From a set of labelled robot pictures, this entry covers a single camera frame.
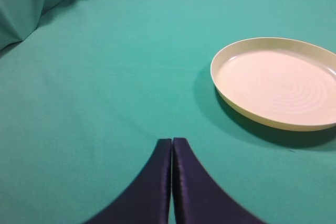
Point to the green table cloth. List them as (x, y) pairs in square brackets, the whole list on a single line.
[(86, 96)]

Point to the yellow plastic plate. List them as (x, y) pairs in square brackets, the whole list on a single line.
[(278, 82)]

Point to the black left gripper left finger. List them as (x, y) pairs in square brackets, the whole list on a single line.
[(147, 198)]

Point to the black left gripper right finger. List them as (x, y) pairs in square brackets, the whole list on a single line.
[(197, 197)]

